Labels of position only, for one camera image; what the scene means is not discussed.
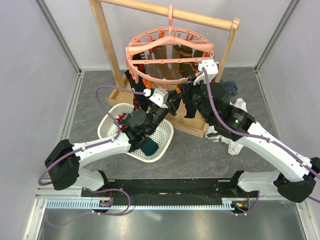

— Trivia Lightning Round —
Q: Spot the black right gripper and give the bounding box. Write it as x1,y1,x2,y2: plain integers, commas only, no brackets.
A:
179,73,213,124

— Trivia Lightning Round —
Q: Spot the navy blue sock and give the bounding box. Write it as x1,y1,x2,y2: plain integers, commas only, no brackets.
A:
166,90,182,116
184,97,197,119

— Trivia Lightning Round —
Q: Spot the pink round clip hanger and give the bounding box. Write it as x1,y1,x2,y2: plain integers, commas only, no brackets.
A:
125,5,214,89

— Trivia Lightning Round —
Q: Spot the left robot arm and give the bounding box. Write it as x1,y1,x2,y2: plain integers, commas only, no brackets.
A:
44,100,180,197

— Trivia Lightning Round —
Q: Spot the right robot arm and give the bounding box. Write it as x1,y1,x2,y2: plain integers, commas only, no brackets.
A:
178,81,320,203

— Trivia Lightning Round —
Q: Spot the navy sock with green patches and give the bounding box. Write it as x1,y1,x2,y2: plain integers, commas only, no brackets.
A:
124,70,149,111

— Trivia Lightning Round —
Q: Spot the olive striped hanging sock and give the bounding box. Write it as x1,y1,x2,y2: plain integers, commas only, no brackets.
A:
179,45,204,78

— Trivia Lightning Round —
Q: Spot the white perforated plastic basket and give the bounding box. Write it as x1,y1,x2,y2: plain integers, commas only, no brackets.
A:
97,103,174,163

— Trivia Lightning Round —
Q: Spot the blue grey sock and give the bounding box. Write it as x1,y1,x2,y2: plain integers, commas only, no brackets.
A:
220,80,238,96

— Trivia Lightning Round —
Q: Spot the beige ribbed hanging sock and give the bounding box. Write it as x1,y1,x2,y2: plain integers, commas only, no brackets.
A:
147,44,181,81

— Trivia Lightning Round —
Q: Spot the black red argyle sock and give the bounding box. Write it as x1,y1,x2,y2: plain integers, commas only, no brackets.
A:
132,52,149,86

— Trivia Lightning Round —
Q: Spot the white cloth pile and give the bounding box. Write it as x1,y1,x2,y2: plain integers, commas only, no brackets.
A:
204,98,248,156

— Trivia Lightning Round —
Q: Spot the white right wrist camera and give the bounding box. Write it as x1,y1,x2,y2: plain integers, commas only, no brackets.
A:
193,58,219,85

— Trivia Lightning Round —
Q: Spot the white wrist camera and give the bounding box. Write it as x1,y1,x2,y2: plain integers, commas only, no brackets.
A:
143,87,169,109
193,58,219,85

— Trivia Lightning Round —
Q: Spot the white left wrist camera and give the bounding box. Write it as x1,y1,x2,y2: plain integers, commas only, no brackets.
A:
143,87,169,109

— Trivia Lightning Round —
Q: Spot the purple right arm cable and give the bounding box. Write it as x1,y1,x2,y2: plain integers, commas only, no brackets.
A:
201,67,320,203

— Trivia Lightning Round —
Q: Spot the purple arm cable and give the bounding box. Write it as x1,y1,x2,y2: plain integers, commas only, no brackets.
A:
201,67,320,203
37,85,147,227

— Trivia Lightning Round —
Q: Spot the wooden drying rack frame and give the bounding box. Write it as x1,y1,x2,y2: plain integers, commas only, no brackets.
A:
90,0,240,139

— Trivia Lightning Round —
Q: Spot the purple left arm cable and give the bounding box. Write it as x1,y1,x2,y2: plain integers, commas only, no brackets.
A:
37,85,147,227

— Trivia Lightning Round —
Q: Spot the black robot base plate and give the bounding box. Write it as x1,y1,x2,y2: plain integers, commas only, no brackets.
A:
81,169,261,207

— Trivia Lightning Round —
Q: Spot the grey cable duct strip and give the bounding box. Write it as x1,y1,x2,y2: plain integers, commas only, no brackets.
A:
46,199,249,211

